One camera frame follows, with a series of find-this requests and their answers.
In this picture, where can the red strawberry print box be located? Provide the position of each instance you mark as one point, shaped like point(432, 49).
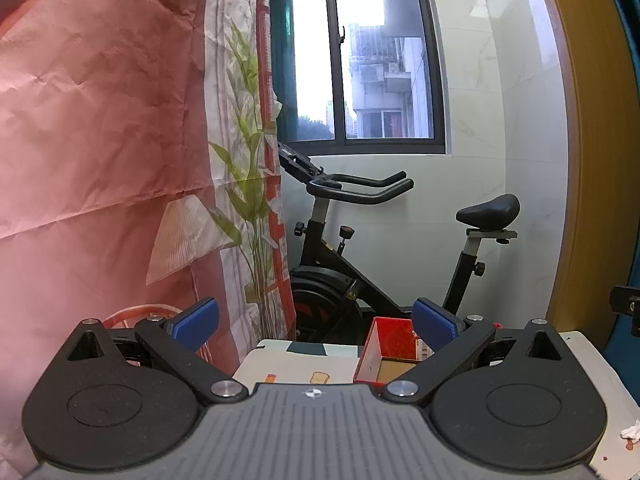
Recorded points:
point(395, 335)

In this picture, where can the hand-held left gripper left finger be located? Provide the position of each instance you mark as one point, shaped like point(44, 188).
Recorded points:
point(195, 322)

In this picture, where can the dark framed window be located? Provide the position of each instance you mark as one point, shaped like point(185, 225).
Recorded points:
point(370, 60)

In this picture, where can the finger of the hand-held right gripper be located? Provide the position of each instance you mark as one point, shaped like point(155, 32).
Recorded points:
point(625, 300)

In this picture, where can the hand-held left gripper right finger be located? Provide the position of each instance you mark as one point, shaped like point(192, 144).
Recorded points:
point(436, 324)

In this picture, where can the cartoon printed table cover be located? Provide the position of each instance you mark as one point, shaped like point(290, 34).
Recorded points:
point(300, 365)

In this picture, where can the pink printed plant cloth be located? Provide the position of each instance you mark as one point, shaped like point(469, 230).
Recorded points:
point(100, 110)

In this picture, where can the crumpled white tissue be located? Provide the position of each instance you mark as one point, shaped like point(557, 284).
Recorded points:
point(631, 432)

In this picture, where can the black exercise bike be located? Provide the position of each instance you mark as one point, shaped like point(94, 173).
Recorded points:
point(325, 260)

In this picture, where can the yellow wooden board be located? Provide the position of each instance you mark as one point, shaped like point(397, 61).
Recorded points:
point(590, 160)

